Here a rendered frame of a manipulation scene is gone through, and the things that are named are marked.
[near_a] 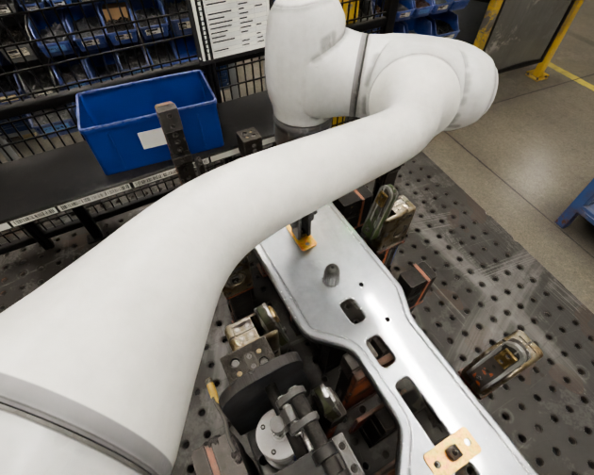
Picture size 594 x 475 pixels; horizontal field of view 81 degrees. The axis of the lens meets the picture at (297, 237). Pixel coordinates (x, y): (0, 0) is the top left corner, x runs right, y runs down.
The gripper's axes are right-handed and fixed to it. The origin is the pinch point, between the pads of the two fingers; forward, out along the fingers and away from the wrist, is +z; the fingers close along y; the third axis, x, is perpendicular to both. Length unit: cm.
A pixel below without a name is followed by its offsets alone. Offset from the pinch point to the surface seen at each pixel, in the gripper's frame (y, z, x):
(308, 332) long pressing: -9.5, 4.4, -20.1
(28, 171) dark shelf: -50, 2, 47
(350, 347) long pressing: -4.4, 4.4, -26.0
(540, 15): 283, 50, 133
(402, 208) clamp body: 21.5, 0.4, -6.6
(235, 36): 10, -15, 55
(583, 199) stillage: 178, 82, 2
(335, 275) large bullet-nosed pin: -0.2, 1.1, -13.8
